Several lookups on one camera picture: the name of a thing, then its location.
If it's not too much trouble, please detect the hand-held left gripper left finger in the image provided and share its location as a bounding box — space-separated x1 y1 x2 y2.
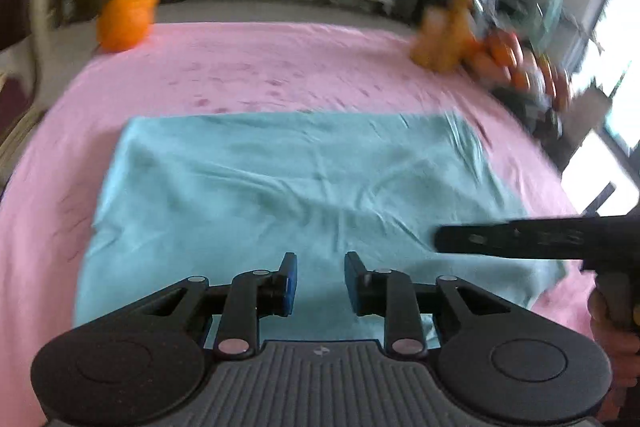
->
125 252 299 360

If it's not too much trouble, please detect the person's right hand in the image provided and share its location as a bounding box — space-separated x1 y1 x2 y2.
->
586 286 640 424

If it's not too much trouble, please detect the pink printed blanket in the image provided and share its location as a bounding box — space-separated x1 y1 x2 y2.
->
0 22 601 427

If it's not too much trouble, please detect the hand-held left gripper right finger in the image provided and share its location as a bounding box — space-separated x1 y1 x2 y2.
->
344 251 516 360

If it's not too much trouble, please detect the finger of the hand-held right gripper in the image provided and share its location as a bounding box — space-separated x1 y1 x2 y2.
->
434 218 586 262

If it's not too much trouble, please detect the orange plush toy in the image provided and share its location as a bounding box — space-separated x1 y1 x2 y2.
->
95 0 160 54

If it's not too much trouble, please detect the dark red upholstered chair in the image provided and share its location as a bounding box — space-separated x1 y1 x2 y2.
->
0 0 66 188

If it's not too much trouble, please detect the light blue towel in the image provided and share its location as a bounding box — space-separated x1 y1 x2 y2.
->
74 111 567 343

